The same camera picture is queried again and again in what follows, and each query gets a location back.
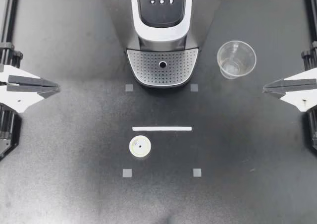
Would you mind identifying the silver and black coffee machine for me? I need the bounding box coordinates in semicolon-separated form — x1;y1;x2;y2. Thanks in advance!
95;0;227;88

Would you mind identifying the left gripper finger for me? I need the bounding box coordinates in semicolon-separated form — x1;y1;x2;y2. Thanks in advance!
0;64;60;89
0;84;61;113

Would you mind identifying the clear plastic cup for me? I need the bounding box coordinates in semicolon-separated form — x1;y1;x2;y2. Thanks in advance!
216;40;257;80

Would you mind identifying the white coffee capsule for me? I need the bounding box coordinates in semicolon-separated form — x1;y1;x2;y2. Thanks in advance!
128;135;152;159

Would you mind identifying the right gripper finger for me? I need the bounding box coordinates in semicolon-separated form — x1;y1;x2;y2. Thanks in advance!
262;66;317;91
263;85;317;113

